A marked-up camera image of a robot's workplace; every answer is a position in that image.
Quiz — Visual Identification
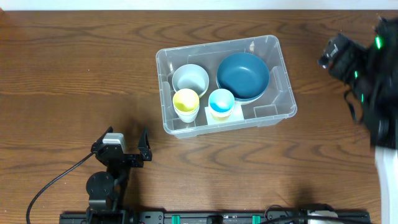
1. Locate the light blue cup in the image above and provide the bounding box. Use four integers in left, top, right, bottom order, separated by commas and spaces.
208, 88, 235, 113

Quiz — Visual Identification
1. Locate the yellow cup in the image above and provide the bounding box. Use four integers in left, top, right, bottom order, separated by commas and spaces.
172, 88, 200, 113
211, 115, 229, 122

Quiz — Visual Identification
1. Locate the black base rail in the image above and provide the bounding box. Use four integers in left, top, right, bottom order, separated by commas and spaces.
58, 210, 371, 224

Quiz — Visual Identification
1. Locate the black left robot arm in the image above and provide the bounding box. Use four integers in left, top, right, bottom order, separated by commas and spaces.
86, 127, 152, 223

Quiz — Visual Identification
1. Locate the pink cup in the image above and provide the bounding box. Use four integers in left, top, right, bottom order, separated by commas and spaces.
209, 108, 233, 118

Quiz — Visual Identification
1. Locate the clear plastic storage container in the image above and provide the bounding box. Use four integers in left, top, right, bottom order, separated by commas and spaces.
155, 35, 297, 139

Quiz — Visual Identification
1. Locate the cream white cup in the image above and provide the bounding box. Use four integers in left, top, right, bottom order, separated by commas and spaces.
177, 113, 197, 123

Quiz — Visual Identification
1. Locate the light grey bowl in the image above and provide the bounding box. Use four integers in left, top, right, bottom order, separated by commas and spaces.
172, 64, 210, 98

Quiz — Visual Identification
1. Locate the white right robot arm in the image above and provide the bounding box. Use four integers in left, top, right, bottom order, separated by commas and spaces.
318, 17, 397, 223

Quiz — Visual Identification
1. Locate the green cup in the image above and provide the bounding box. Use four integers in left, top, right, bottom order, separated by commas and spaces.
174, 106, 200, 116

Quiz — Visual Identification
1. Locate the dark blue bowl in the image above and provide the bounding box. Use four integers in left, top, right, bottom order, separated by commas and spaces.
233, 88, 266, 103
216, 52, 270, 93

